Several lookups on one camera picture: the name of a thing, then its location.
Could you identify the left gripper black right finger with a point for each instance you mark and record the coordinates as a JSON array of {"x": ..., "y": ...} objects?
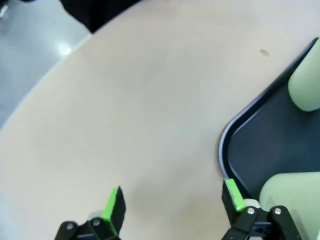
[{"x": 232, "y": 202}]

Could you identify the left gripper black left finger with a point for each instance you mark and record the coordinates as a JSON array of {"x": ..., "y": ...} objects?
[{"x": 115, "y": 212}]

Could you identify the pale green plastic cup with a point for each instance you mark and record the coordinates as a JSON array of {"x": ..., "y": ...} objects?
[
  {"x": 295, "y": 190},
  {"x": 307, "y": 82}
]

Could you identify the black plastic serving tray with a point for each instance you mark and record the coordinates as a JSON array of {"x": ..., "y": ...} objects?
[{"x": 262, "y": 140}]

